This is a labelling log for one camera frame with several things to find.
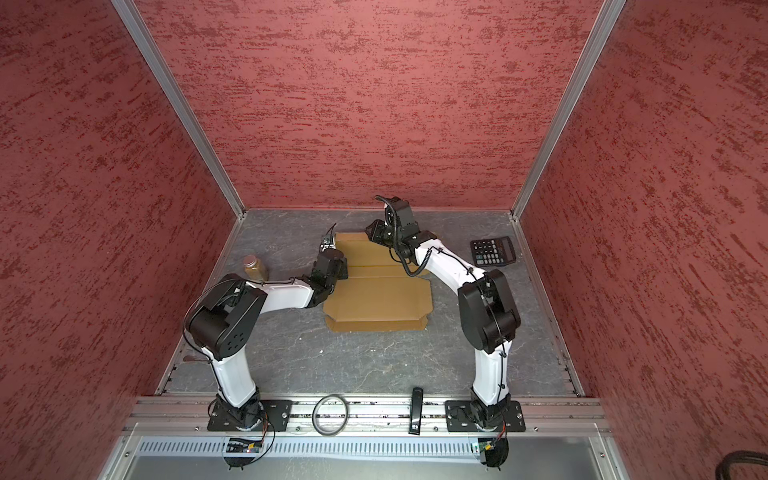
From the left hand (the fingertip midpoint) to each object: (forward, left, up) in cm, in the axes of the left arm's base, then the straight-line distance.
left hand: (338, 262), depth 99 cm
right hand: (+2, -10, +13) cm, 16 cm away
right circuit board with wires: (-51, -44, -5) cm, 68 cm away
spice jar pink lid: (-6, +26, +4) cm, 26 cm away
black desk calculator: (+8, -55, -3) cm, 56 cm away
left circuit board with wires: (-52, +19, -9) cm, 56 cm away
